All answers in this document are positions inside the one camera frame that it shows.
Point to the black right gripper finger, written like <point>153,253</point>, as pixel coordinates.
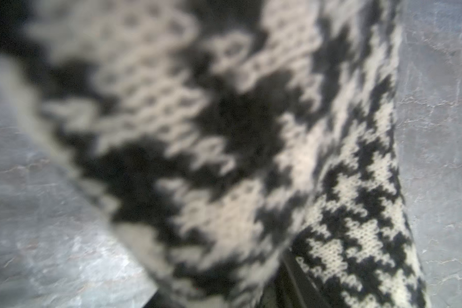
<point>293,287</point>

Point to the black white knitted scarf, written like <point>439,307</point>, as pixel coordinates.
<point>220,138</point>

